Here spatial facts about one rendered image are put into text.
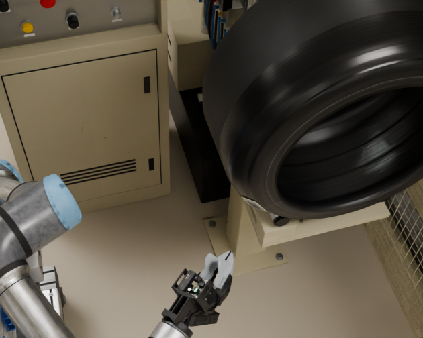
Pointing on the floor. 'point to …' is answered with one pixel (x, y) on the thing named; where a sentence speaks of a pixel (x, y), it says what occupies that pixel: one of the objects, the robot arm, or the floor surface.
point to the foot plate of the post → (260, 259)
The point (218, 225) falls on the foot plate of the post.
